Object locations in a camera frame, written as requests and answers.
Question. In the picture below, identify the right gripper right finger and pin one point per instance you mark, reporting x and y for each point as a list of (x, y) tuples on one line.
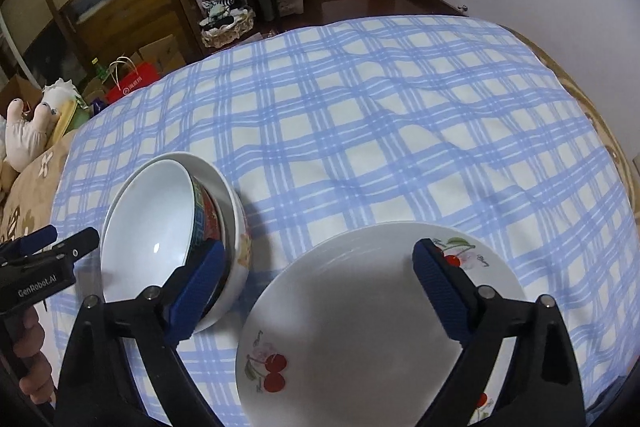
[(541, 386)]

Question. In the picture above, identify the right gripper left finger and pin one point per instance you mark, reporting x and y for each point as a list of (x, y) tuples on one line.
[(96, 385)]

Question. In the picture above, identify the red patterned bowl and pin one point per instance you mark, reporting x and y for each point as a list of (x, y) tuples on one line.
[(153, 227)]

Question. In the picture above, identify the plain white bowl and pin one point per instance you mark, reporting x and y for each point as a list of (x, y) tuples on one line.
[(232, 215)]

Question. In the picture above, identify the large cherry plate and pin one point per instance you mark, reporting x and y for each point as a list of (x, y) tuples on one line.
[(345, 336)]

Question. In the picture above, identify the person left hand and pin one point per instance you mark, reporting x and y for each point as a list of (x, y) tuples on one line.
[(37, 384)]

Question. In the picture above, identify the brown patterned blanket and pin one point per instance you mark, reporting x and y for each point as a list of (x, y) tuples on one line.
[(28, 206)]

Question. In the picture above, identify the plush toy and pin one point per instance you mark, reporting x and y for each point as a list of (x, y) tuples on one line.
[(32, 120)]

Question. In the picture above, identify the red paper bag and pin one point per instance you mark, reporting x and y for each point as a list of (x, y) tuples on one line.
[(129, 77)]

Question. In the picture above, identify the cardboard box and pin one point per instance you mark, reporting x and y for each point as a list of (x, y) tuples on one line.
[(164, 54)]

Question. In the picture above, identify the blue plaid cloth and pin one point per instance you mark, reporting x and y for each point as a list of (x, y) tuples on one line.
[(440, 119)]

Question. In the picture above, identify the wicker basket with items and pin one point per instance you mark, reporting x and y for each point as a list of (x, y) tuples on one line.
[(224, 22)]

